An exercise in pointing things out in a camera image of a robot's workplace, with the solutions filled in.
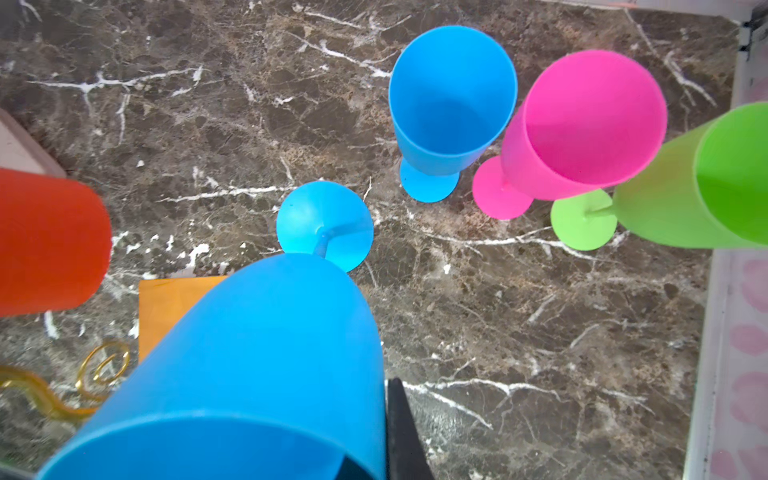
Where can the blue wine glass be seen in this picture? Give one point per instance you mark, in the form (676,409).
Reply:
(452,92)
(276,373)

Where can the blue wine glass front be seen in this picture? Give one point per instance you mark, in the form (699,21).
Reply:
(276,373)

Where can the red wine glass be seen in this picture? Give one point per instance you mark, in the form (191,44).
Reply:
(55,243)

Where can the green wine glass front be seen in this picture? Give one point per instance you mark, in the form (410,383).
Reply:
(706,189)

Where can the gold wire glass rack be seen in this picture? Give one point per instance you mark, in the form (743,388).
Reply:
(162,303)

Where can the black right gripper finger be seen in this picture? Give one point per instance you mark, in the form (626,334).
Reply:
(406,458)

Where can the pink rectangular case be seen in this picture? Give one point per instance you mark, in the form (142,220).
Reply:
(19,151)

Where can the magenta wine glass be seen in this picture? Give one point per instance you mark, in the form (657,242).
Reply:
(593,119)

